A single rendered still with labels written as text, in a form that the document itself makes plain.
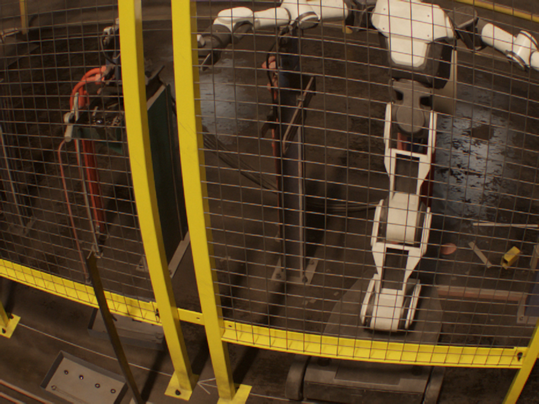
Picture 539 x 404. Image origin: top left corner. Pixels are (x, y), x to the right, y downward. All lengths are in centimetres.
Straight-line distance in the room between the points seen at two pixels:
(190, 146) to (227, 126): 217
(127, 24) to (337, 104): 262
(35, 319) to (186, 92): 162
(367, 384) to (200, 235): 82
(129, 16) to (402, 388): 156
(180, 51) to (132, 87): 19
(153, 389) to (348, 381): 76
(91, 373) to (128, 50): 148
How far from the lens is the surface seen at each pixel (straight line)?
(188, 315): 248
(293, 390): 261
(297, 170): 286
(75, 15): 646
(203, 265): 222
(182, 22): 179
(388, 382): 255
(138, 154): 205
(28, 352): 307
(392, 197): 244
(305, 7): 232
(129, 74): 192
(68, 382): 290
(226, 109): 429
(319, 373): 256
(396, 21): 237
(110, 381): 286
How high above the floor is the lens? 220
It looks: 38 degrees down
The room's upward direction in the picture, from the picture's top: 2 degrees counter-clockwise
